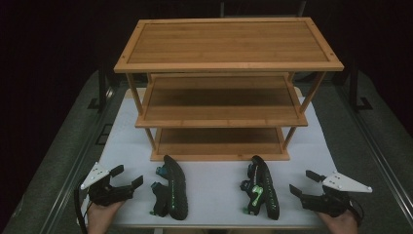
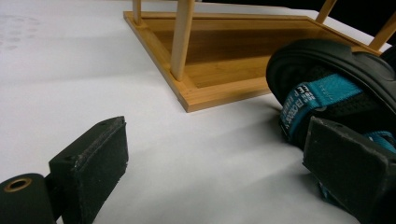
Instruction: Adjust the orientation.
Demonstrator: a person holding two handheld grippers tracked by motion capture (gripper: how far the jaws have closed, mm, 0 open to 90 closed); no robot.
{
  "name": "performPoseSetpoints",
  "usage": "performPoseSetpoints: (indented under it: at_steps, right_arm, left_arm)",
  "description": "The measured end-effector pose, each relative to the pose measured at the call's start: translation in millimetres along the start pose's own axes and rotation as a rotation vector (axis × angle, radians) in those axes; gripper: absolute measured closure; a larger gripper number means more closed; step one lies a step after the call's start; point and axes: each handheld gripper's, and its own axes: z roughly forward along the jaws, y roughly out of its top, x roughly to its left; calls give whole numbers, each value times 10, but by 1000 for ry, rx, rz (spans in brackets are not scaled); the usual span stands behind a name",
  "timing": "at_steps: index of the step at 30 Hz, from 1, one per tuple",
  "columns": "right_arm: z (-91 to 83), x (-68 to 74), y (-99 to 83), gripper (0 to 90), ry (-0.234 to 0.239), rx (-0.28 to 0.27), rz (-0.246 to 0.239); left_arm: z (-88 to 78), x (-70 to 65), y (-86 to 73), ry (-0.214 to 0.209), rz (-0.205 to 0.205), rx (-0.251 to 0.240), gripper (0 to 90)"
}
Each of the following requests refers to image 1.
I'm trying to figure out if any black sandal with green straps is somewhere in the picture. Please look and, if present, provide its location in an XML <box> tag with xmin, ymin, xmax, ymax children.
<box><xmin>240</xmin><ymin>154</ymin><xmax>281</xmax><ymax>221</ymax></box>

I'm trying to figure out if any person's right hand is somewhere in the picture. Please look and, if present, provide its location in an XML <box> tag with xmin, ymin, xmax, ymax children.
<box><xmin>318</xmin><ymin>210</ymin><xmax>360</xmax><ymax>234</ymax></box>

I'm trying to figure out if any person's left hand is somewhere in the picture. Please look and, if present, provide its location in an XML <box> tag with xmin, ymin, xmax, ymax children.
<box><xmin>86</xmin><ymin>200</ymin><xmax>127</xmax><ymax>234</ymax></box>

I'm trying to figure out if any black metal stand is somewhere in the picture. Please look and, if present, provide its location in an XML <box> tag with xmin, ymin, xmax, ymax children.
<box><xmin>87</xmin><ymin>59</ymin><xmax>115</xmax><ymax>114</ymax></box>
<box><xmin>348</xmin><ymin>62</ymin><xmax>374</xmax><ymax>114</ymax></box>

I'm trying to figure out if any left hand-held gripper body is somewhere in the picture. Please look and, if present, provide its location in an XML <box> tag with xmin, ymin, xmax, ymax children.
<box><xmin>80</xmin><ymin>161</ymin><xmax>135</xmax><ymax>208</ymax></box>

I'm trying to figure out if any white table mat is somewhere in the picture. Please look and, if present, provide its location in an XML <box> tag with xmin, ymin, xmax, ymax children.
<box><xmin>96</xmin><ymin>86</ymin><xmax>339</xmax><ymax>229</ymax></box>

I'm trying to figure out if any black cable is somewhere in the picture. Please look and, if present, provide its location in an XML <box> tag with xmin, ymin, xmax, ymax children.
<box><xmin>73</xmin><ymin>186</ymin><xmax>90</xmax><ymax>234</ymax></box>
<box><xmin>349</xmin><ymin>197</ymin><xmax>363</xmax><ymax>227</ymax></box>

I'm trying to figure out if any black sandal with blue straps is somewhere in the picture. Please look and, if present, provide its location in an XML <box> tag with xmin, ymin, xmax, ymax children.
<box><xmin>149</xmin><ymin>154</ymin><xmax>189</xmax><ymax>221</ymax></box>

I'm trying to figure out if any three-tier wooden shoe rack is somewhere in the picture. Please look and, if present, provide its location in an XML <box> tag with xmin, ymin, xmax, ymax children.
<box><xmin>113</xmin><ymin>17</ymin><xmax>345</xmax><ymax>163</ymax></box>

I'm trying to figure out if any black rail bracket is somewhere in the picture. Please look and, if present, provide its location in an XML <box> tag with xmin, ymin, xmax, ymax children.
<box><xmin>94</xmin><ymin>123</ymin><xmax>114</xmax><ymax>146</ymax></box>

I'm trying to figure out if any metal frame rail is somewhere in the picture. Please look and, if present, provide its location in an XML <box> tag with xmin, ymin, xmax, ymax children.
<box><xmin>334</xmin><ymin>82</ymin><xmax>413</xmax><ymax>213</ymax></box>
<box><xmin>40</xmin><ymin>82</ymin><xmax>130</xmax><ymax>234</ymax></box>

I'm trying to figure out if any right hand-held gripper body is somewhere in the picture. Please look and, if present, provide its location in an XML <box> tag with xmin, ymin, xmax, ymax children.
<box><xmin>299</xmin><ymin>171</ymin><xmax>374</xmax><ymax>218</ymax></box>

